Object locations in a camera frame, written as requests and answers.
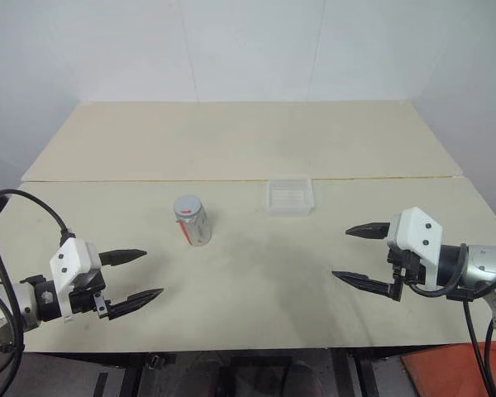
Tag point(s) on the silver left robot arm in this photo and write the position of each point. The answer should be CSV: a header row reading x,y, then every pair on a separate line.
x,y
22,304

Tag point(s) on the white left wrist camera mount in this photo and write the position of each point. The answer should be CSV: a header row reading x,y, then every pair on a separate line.
x,y
72,258

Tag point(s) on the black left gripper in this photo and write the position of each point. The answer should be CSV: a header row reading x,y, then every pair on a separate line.
x,y
84,299

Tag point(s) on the clear jar with grey lid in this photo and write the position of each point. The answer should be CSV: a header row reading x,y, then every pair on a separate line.
x,y
197,229

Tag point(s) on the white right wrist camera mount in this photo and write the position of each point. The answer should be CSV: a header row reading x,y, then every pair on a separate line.
x,y
419,231

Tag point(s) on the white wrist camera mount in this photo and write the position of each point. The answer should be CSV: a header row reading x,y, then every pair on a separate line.
x,y
72,258
419,231

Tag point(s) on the orange floor mat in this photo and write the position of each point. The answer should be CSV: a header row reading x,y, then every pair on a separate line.
x,y
446,368

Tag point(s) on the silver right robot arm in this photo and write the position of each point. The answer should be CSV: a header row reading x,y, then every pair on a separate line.
x,y
481,264

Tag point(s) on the grey plastic jar lid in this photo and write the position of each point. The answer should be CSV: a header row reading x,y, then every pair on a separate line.
x,y
187,204

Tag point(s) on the small black bracket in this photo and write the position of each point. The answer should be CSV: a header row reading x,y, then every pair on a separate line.
x,y
157,360

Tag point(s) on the clear plastic tray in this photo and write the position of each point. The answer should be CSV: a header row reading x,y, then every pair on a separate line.
x,y
291,197

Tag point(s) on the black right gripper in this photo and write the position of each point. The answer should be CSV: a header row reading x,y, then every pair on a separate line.
x,y
405,264

